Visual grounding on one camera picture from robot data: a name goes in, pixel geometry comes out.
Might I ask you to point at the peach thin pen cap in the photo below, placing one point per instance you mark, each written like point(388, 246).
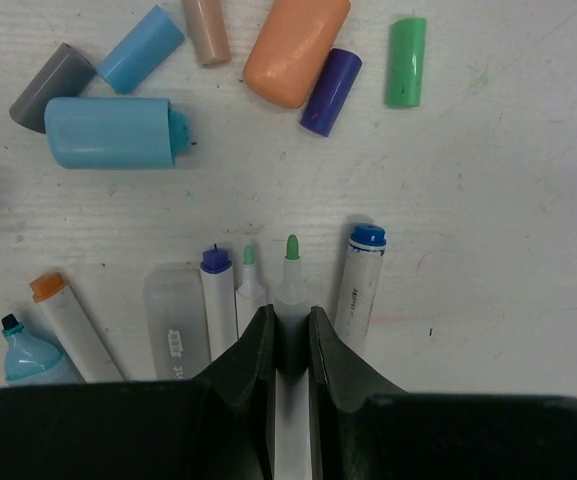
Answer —
point(206, 26)

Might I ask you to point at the thin orange capped pen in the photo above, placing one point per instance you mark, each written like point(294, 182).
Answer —
point(72, 327)

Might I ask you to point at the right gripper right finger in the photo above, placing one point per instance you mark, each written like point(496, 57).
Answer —
point(365, 427)

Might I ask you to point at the light blue highlighter marker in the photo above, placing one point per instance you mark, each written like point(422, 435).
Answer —
point(30, 360)

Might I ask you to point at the green capped white marker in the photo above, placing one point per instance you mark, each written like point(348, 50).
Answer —
point(291, 308)

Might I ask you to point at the orange highlighter marker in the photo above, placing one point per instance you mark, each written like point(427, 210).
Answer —
point(176, 319)

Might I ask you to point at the orange marker cap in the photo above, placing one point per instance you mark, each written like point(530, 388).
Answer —
point(291, 49)

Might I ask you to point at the green white pen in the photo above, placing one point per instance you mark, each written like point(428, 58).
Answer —
point(251, 294)

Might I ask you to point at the purple pen cap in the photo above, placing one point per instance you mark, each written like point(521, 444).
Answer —
point(330, 92)

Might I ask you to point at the grey pen cap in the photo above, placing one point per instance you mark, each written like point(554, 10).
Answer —
point(67, 73)

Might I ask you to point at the light blue pen cap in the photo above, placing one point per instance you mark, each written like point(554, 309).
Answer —
point(115, 133)

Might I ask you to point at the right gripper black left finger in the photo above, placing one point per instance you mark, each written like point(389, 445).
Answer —
point(216, 425)

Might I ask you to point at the blue capped white marker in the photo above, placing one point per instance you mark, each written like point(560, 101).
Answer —
point(362, 267)

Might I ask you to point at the purple capped white pen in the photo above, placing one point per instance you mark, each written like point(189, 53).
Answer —
point(217, 275)

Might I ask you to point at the green pen cap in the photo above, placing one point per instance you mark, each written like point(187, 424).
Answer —
point(405, 66)

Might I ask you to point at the small blue pen cap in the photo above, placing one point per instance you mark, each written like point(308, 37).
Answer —
point(141, 51)

